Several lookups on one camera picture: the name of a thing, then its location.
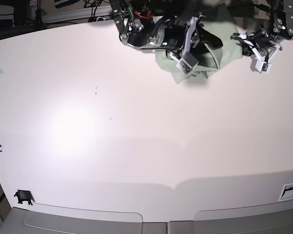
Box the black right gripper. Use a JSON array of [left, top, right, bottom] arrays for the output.
[[161, 16, 223, 60]]

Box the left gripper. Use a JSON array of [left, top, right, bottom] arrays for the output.
[[230, 28, 282, 61]]

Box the light green T-shirt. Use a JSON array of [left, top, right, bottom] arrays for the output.
[[155, 3, 242, 84]]

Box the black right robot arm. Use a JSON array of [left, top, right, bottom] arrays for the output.
[[110, 0, 223, 61]]

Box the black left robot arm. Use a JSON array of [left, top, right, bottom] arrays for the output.
[[230, 0, 293, 63]]

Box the grey chair back right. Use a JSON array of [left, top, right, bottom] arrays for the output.
[[194, 209, 293, 234]]

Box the grey chair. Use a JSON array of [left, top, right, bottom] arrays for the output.
[[23, 211, 143, 234], [194, 209, 293, 234]]

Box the grey chair back left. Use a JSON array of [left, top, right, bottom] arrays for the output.
[[23, 211, 143, 234]]

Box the black clamp on table edge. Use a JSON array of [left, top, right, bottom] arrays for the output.
[[14, 190, 35, 206]]

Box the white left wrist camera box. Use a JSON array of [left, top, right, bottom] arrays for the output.
[[255, 60, 272, 74]]

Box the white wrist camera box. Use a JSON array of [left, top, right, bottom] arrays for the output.
[[255, 60, 272, 74], [176, 53, 199, 75]]

